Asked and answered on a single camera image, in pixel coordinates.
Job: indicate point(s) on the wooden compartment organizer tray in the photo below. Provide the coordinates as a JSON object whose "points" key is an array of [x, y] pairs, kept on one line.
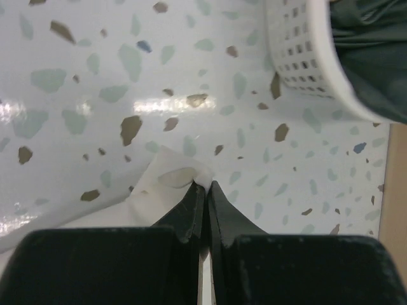
{"points": [[393, 218]]}

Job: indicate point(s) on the white plastic laundry basket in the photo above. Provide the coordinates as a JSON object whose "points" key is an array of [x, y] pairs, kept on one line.
{"points": [[301, 48]]}

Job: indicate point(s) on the white floral print t-shirt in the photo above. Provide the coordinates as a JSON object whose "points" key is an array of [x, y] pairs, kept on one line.
{"points": [[159, 190]]}

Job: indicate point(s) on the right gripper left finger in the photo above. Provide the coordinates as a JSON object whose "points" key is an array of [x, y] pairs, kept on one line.
{"points": [[159, 264]]}

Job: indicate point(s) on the dark grey garment in basket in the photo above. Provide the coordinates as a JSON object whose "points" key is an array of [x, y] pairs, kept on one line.
{"points": [[370, 40]]}

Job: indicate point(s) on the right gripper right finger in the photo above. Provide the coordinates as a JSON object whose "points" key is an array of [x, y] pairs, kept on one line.
{"points": [[250, 266]]}

